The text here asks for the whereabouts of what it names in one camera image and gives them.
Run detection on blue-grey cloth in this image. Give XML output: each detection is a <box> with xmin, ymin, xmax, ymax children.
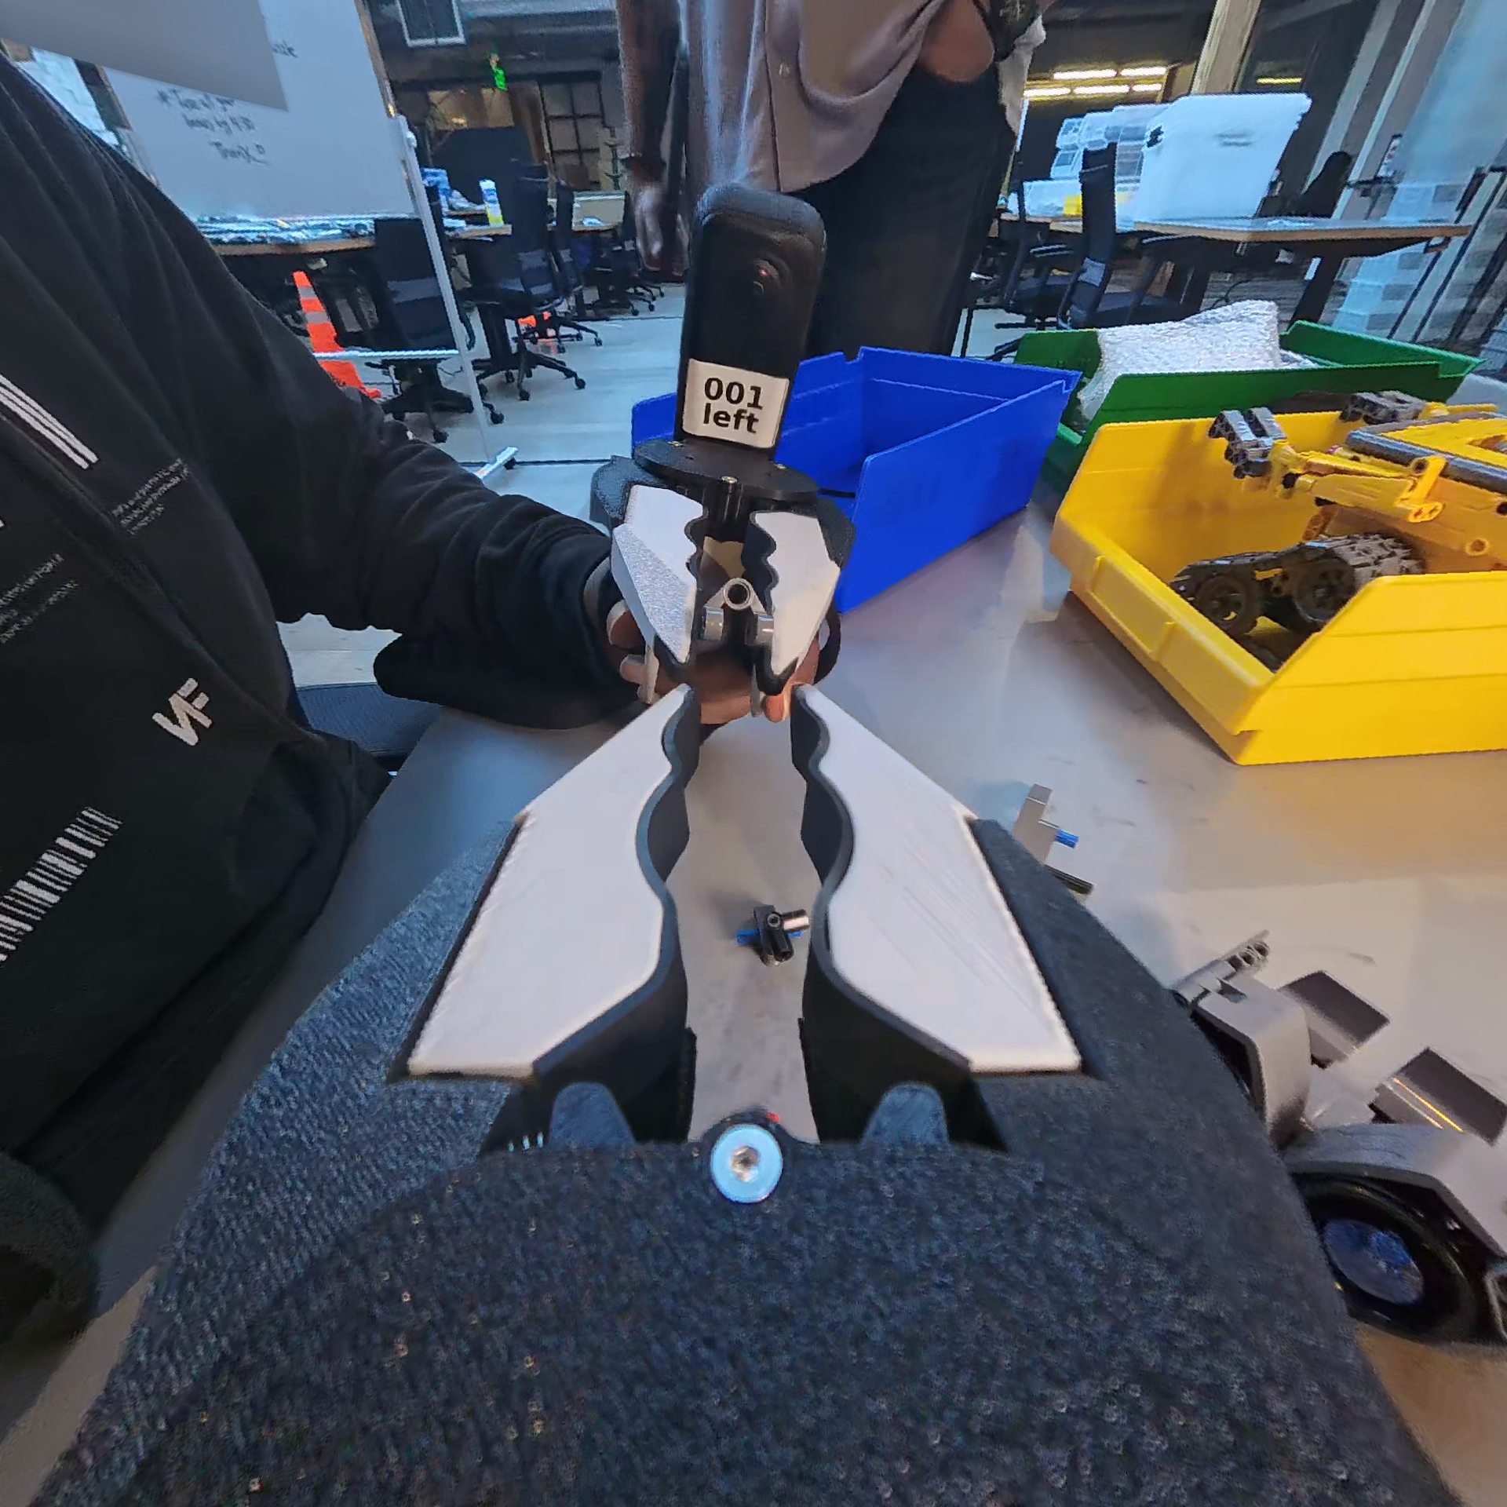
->
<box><xmin>295</xmin><ymin>684</ymin><xmax>442</xmax><ymax>770</ymax></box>

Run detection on blue storage bin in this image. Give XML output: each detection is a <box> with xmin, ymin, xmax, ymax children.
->
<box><xmin>630</xmin><ymin>346</ymin><xmax>1082</xmax><ymax>616</ymax></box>

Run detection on clear plastic storage boxes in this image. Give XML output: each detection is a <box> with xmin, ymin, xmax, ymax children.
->
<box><xmin>1052</xmin><ymin>92</ymin><xmax>1317</xmax><ymax>228</ymax></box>

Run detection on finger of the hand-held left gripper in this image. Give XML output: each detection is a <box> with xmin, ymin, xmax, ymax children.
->
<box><xmin>748</xmin><ymin>510</ymin><xmax>845</xmax><ymax>696</ymax></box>
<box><xmin>610</xmin><ymin>483</ymin><xmax>709</xmax><ymax>673</ymax></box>

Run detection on wooden top table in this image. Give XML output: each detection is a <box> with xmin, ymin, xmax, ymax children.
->
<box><xmin>1132</xmin><ymin>215</ymin><xmax>1477</xmax><ymax>328</ymax></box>

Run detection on green storage bin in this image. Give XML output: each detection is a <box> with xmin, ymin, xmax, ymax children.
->
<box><xmin>1012</xmin><ymin>320</ymin><xmax>1482</xmax><ymax>481</ymax></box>

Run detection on person's left forearm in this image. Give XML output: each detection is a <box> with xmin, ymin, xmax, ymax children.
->
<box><xmin>277</xmin><ymin>341</ymin><xmax>641</xmax><ymax>732</ymax></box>

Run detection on black office chair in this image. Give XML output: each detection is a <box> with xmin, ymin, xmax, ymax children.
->
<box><xmin>368</xmin><ymin>215</ymin><xmax>510</xmax><ymax>445</ymax></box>
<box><xmin>470</xmin><ymin>174</ymin><xmax>605</xmax><ymax>404</ymax></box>
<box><xmin>1001</xmin><ymin>138</ymin><xmax>1188</xmax><ymax>334</ymax></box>

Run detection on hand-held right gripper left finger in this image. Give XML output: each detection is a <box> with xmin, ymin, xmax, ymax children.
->
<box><xmin>406</xmin><ymin>685</ymin><xmax>704</xmax><ymax>1082</ymax></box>

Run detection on yellow storage bin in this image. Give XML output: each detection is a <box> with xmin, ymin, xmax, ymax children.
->
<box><xmin>1048</xmin><ymin>406</ymin><xmax>1507</xmax><ymax>770</ymax></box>

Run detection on grey beam with black axle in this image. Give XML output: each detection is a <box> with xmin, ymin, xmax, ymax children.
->
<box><xmin>1009</xmin><ymin>782</ymin><xmax>1095</xmax><ymax>899</ymax></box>

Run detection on black connector with blue pins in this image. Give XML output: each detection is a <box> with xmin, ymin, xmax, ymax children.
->
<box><xmin>734</xmin><ymin>903</ymin><xmax>813</xmax><ymax>967</ymax></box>

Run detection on orange traffic cone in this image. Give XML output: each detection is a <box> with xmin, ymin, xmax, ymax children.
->
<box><xmin>291</xmin><ymin>271</ymin><xmax>386</xmax><ymax>404</ymax></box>

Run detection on bubble wrap sheet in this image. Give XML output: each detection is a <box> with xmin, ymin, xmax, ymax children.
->
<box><xmin>1075</xmin><ymin>300</ymin><xmax>1288</xmax><ymax>427</ymax></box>

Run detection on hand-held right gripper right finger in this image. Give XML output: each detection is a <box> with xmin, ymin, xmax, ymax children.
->
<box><xmin>792</xmin><ymin>685</ymin><xmax>1082</xmax><ymax>1075</ymax></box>

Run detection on grey desk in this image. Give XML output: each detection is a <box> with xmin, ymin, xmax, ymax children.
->
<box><xmin>0</xmin><ymin>495</ymin><xmax>1507</xmax><ymax>1507</ymax></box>

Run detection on grey twin engine toy assembly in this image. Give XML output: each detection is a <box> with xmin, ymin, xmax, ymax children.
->
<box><xmin>1168</xmin><ymin>933</ymin><xmax>1507</xmax><ymax>1346</ymax></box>

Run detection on grey angular connector piece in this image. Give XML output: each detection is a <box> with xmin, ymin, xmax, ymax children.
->
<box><xmin>704</xmin><ymin>576</ymin><xmax>779</xmax><ymax>648</ymax></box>

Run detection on person's left hand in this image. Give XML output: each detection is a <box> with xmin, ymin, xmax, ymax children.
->
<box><xmin>607</xmin><ymin>616</ymin><xmax>840</xmax><ymax>725</ymax></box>

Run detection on whiteboard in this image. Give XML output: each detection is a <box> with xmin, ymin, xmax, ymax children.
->
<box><xmin>104</xmin><ymin>0</ymin><xmax>422</xmax><ymax>228</ymax></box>

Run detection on yellow toy bulldozer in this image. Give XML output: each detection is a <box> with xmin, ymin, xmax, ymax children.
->
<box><xmin>1168</xmin><ymin>391</ymin><xmax>1507</xmax><ymax>675</ymax></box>

